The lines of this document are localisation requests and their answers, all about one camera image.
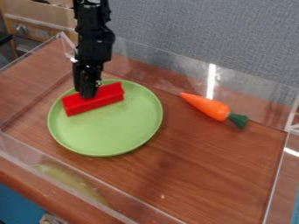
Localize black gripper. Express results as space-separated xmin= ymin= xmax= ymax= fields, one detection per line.
xmin=72 ymin=25 xmax=116 ymax=99

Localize red rectangular block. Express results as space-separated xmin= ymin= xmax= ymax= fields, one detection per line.
xmin=61 ymin=81 xmax=125 ymax=116

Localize green round plate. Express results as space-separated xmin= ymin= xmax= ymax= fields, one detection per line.
xmin=46 ymin=79 xmax=164 ymax=157

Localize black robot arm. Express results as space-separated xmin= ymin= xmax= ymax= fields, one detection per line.
xmin=72 ymin=0 xmax=116 ymax=99

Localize cardboard box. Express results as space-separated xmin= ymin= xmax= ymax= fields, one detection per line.
xmin=0 ymin=0 xmax=76 ymax=28

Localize clear acrylic tray walls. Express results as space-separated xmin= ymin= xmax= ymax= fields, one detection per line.
xmin=0 ymin=36 xmax=299 ymax=224

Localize orange toy carrot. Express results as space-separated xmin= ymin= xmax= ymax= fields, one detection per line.
xmin=180 ymin=93 xmax=248 ymax=129

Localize clear acrylic corner bracket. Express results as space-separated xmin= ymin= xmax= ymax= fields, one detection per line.
xmin=57 ymin=31 xmax=76 ymax=61

